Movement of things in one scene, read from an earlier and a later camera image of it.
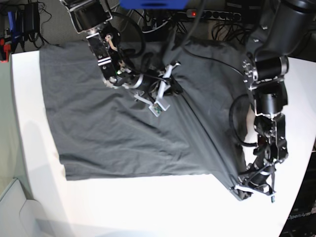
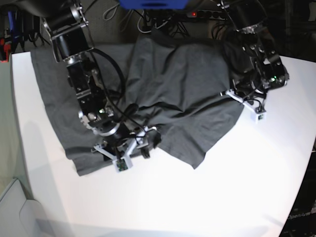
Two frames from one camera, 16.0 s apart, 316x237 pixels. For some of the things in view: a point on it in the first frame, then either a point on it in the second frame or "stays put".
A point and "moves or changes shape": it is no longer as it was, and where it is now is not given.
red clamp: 7,48 stays put
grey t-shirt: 107,133 moves or changes shape
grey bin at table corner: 20,215 stays put
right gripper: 260,179 → 248,88
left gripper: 151,85 → 137,136
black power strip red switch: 213,14 stays put
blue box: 154,4 stays put
